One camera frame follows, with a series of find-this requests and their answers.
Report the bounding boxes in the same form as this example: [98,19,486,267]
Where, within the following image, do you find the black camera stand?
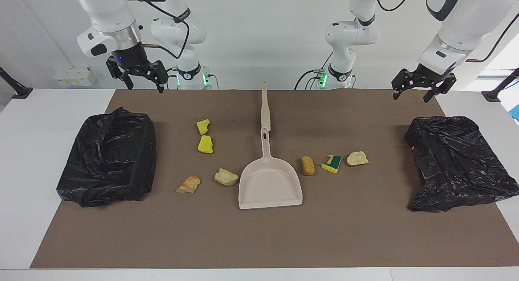
[481,67,519,102]
[0,67,34,99]

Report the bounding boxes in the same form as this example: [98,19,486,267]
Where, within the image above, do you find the large yellow sponge piece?
[197,135,214,154]

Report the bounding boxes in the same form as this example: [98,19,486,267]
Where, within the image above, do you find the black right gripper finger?
[138,60,169,94]
[106,56,135,90]

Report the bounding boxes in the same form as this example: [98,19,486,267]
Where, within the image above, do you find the black bag lined bin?
[404,116,519,212]
[56,107,158,208]

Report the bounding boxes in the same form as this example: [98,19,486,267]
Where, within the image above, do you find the black base power cable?
[165,67,179,90]
[295,52,327,90]

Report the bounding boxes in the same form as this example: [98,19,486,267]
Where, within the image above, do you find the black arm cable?
[375,0,519,63]
[136,0,191,59]

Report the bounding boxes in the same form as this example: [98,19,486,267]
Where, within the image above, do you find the beige plastic dustpan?
[238,128,303,210]

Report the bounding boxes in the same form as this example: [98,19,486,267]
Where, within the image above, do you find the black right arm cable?
[136,0,191,59]

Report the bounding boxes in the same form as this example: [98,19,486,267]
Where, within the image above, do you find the round bread slice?
[347,151,369,166]

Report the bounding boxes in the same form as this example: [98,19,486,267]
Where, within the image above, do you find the brown table mat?
[30,89,519,269]

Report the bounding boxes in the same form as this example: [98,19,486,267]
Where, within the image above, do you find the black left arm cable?
[375,0,519,63]

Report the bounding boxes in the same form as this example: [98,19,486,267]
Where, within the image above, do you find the white wall boxes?
[53,66,98,87]

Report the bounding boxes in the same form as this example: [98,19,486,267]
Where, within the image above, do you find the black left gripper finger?
[391,69,419,100]
[423,73,457,103]

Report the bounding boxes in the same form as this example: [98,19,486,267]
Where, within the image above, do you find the brown bread roll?
[301,156,316,176]

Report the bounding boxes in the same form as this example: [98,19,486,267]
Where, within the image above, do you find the pale bread piece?
[214,167,240,187]

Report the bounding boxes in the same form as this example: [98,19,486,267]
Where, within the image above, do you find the green and yellow sponge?
[321,155,342,174]

